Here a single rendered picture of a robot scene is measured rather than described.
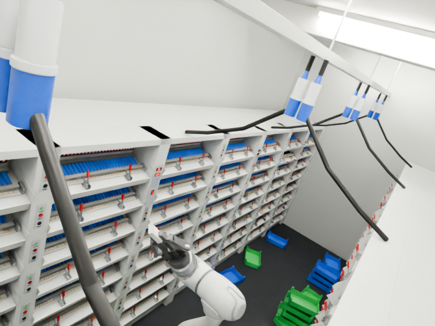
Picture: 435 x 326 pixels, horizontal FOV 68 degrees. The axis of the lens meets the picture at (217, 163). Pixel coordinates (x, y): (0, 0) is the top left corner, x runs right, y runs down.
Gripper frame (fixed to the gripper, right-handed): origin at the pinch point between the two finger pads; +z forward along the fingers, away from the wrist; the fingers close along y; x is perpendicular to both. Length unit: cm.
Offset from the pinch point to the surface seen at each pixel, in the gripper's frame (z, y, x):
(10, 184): -4, -67, -40
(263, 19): 27, 46, -49
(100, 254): -86, -75, -43
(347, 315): -28, 48, 25
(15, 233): -22, -76, -28
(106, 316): 35.8, 8.8, 31.7
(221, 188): -163, -9, -123
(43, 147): 51, 4, 9
